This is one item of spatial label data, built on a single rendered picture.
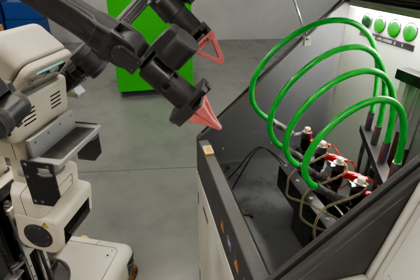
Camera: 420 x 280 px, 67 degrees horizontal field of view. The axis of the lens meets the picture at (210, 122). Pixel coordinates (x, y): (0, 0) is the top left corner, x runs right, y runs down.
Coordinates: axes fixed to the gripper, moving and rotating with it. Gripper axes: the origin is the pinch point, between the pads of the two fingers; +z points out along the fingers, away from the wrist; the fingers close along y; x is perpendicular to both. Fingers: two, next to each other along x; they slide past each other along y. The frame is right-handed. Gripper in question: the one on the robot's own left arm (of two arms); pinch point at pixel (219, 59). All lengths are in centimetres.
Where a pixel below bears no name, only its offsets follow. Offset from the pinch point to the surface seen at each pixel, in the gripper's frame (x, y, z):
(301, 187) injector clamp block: 7.7, 2.2, 41.9
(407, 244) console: -1, -31, 45
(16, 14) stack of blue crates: 197, 529, -281
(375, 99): -15.6, -22.3, 24.5
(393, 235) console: -1, -28, 45
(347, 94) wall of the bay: -26, 33, 43
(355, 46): -24.2, -7.6, 18.9
